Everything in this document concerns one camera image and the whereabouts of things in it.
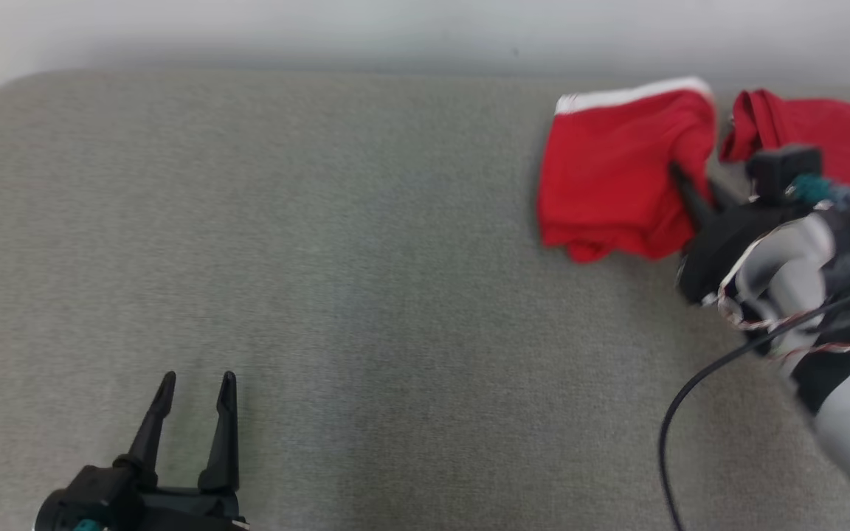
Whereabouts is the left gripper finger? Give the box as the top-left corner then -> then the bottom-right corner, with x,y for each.
129,370 -> 178,488
198,370 -> 241,494

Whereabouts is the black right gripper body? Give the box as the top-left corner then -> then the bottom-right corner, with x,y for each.
677,204 -> 803,305

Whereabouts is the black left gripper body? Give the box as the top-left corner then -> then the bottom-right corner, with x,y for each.
125,486 -> 249,531

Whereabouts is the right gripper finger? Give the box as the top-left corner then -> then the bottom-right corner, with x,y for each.
668,163 -> 718,232
708,178 -> 747,214

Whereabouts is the red basketball shorts white hem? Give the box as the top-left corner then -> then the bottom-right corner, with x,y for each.
536,76 -> 718,264

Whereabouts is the red white basketball jersey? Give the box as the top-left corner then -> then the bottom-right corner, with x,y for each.
719,88 -> 850,259

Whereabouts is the teal cable connector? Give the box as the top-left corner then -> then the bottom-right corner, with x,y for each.
789,174 -> 850,209

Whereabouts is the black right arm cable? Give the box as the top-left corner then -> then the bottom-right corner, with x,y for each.
657,279 -> 850,531

